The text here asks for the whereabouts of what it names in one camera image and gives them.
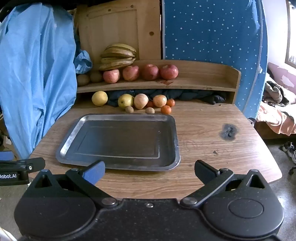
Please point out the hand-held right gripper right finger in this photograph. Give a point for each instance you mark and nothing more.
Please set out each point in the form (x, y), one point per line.
(203, 171)

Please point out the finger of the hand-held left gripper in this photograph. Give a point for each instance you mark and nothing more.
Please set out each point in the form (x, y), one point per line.
(5, 155)
(34, 164)

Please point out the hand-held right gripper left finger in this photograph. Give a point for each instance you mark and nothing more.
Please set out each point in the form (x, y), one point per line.
(92, 172)

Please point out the metal tray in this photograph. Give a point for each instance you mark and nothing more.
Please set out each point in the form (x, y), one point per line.
(120, 139)

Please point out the round yellow pear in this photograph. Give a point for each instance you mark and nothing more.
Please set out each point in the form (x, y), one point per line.
(100, 98)

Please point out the small red tomato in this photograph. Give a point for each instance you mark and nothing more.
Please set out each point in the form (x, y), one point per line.
(150, 104)
(166, 109)

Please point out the small brown kiwi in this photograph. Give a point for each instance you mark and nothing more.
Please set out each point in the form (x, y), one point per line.
(129, 109)
(149, 110)

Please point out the small orange tangerine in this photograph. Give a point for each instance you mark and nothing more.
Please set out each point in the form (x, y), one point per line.
(171, 102)

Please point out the dark blue cloth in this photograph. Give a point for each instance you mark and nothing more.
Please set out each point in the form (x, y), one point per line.
(189, 95)

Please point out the yellow-green apple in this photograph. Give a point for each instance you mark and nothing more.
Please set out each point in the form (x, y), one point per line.
(125, 101)

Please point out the orange-yellow apple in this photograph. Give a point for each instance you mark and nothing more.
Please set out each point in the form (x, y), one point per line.
(160, 101)

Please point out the striped cream melon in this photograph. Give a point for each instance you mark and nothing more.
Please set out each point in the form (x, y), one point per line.
(141, 101)

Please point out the light blue garment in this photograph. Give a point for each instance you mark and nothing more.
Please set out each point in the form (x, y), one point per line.
(34, 69)

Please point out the pink blanket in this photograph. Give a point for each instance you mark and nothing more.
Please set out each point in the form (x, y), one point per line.
(277, 118)

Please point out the wooden shelf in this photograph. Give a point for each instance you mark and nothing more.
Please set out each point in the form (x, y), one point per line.
(203, 74)

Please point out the red apple with pale top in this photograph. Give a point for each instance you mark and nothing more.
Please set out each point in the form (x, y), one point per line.
(169, 72)

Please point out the grey clothing pile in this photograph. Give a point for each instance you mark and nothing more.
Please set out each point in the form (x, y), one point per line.
(276, 92)

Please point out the crumpled blue plastic bag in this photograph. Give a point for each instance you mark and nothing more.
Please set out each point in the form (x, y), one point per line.
(82, 62)

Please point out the dark red apple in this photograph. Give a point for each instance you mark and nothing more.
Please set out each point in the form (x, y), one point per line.
(150, 72)

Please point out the banana bunch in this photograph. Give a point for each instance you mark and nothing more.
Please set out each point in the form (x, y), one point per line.
(118, 54)

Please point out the purple bed sheet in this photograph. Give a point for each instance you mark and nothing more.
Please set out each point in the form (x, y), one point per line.
(282, 74)

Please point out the blue starry fabric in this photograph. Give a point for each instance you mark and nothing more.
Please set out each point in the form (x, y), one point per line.
(208, 34)

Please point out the window frame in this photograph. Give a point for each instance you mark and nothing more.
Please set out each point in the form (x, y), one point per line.
(290, 34)

